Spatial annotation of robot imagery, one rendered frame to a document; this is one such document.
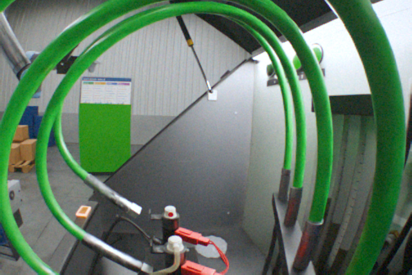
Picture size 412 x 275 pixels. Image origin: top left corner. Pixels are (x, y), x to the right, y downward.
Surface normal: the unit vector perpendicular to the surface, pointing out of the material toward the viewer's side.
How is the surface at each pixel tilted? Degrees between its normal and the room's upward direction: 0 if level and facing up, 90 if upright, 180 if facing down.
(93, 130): 90
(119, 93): 90
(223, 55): 90
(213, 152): 90
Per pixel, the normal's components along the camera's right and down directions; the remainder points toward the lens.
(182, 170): 0.23, 0.06
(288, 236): 0.04, -1.00
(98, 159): 0.46, 0.07
